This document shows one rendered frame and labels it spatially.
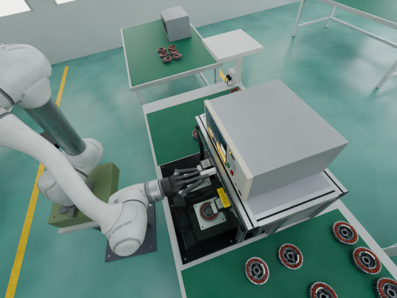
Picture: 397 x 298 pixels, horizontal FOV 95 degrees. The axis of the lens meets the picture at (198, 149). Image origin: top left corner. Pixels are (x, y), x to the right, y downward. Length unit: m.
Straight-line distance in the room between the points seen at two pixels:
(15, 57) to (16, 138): 0.24
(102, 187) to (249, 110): 1.01
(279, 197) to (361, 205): 1.60
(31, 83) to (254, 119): 0.79
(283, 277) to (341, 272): 0.27
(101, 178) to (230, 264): 0.94
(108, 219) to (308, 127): 0.76
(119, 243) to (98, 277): 1.55
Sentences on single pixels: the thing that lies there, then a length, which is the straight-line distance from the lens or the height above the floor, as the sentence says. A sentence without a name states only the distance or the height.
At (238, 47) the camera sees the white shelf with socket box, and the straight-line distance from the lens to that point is 1.56.
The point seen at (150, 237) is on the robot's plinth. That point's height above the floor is 0.02.
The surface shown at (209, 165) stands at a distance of 1.11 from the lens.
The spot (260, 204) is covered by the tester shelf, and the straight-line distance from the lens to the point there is 0.81.
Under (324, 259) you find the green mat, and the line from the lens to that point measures 1.23.
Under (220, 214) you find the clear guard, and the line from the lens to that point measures 0.84.
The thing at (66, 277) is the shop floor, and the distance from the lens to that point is 2.33.
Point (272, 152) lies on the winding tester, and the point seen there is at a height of 1.32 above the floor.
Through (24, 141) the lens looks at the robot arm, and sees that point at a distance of 0.75.
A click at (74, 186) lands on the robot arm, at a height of 1.40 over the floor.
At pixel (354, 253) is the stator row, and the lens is 1.26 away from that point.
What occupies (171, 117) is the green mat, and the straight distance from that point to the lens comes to 1.68.
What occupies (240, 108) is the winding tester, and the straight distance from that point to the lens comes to 0.83.
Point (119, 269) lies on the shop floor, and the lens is 2.08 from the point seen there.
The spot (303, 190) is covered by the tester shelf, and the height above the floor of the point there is 1.11.
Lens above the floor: 1.87
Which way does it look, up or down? 53 degrees down
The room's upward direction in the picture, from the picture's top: 10 degrees counter-clockwise
